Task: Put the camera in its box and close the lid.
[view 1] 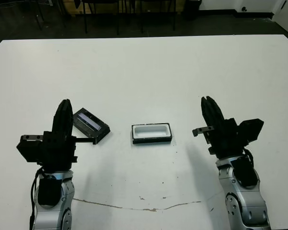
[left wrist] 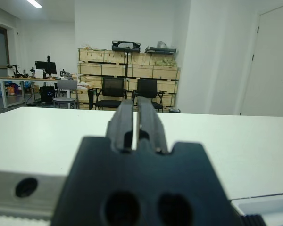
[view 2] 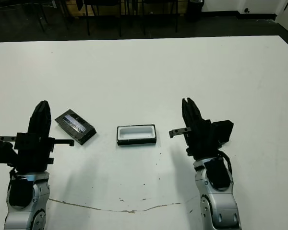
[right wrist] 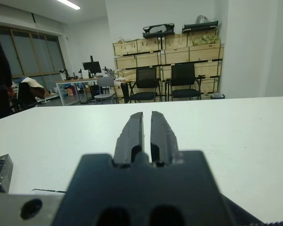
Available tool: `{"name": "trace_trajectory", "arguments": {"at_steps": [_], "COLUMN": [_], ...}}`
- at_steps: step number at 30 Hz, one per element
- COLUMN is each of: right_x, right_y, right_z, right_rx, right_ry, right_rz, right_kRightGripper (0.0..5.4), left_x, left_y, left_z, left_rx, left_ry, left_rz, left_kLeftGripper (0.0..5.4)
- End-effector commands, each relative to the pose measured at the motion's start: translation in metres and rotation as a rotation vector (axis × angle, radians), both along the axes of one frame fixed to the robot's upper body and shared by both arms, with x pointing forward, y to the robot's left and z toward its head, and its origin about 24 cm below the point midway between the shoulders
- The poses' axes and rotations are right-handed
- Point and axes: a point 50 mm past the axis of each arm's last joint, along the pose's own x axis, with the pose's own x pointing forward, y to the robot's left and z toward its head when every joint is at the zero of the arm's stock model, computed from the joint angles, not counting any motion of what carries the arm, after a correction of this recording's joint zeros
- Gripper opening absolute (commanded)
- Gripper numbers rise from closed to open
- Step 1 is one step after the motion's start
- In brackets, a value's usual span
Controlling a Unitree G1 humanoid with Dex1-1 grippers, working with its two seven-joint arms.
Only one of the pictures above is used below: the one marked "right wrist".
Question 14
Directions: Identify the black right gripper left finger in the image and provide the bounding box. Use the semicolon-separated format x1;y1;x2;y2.
113;112;145;165

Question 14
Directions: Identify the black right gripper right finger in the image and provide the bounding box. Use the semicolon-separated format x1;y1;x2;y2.
150;110;180;165

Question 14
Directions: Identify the black camera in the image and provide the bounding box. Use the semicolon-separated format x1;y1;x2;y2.
0;154;14;194

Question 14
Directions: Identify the black computer tower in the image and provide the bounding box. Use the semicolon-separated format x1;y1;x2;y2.
89;84;101;101

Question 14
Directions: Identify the grey chair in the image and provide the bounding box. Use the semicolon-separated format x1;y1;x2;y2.
94;77;116;104

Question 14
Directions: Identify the black mesh chair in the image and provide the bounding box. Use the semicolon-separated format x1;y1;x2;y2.
129;67;162;104
170;63;202;101

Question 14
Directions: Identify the black computer monitor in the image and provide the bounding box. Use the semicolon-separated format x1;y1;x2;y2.
82;55;102;77

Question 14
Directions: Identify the wooden crate with green filling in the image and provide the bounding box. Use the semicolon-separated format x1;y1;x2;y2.
187;32;221;47

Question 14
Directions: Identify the office chair with clothes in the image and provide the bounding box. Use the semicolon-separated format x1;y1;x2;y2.
17;77;47;111

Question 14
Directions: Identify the clear plastic bag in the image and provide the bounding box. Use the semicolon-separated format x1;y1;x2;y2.
195;15;212;24

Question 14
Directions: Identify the person in dark clothes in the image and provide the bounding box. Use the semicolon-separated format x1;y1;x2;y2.
0;30;14;121

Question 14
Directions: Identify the ceiling light strip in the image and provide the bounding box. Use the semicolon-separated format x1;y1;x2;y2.
56;0;81;10

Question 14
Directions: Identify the white frame desk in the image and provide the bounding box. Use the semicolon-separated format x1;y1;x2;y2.
55;78;100;106

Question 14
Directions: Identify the window with brown frame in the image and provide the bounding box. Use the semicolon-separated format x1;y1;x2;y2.
0;25;67;80

